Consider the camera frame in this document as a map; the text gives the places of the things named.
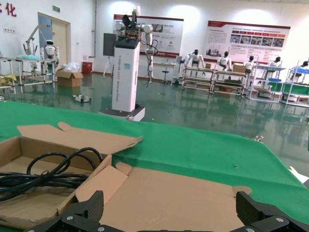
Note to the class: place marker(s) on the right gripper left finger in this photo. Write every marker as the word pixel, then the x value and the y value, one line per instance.
pixel 94 205

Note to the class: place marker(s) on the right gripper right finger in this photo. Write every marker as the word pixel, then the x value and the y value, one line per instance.
pixel 246 205

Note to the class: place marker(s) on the brown cardboard box torn rim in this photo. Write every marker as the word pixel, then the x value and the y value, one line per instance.
pixel 72 139

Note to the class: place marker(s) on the brown cardboard mailer box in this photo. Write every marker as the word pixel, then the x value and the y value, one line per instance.
pixel 169 198

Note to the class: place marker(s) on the metal binder clip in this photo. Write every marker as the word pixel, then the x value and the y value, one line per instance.
pixel 258 138

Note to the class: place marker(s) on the green tablecloth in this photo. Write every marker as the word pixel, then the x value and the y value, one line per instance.
pixel 193 149

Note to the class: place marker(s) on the grey metal part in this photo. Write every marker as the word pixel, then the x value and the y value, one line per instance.
pixel 82 99

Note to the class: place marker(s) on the open cardboard carton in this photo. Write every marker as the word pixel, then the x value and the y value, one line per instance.
pixel 68 79

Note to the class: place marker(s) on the blue plastic bin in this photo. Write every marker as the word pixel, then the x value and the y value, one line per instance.
pixel 274 80

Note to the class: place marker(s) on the red bin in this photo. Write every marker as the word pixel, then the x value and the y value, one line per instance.
pixel 87 67

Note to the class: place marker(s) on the clear plastic bags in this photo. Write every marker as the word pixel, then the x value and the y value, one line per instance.
pixel 71 67

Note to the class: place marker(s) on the white humanoid robot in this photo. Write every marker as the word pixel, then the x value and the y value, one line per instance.
pixel 49 49
pixel 301 70
pixel 225 60
pixel 196 58
pixel 249 64
pixel 275 63

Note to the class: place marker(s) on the black stool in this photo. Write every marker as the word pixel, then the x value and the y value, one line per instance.
pixel 165 72

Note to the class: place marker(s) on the white desk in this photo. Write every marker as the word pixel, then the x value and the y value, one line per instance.
pixel 166 63

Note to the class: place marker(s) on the black panel on stand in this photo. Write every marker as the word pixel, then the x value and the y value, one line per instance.
pixel 109 44

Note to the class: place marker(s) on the beige door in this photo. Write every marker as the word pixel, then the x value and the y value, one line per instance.
pixel 60 43

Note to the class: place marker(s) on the green exit sign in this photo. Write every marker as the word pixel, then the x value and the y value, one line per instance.
pixel 56 9

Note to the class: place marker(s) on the pipe frame shelf rack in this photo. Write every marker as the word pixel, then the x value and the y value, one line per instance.
pixel 229 71
pixel 198 68
pixel 292 87
pixel 251 82

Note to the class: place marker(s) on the pipe frame workbench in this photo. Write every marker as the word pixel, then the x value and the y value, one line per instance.
pixel 21 72

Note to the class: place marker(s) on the wide red white wall poster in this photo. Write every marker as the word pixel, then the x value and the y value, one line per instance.
pixel 248 41

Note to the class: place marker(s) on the white hoist frame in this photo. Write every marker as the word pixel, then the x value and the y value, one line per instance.
pixel 31 38

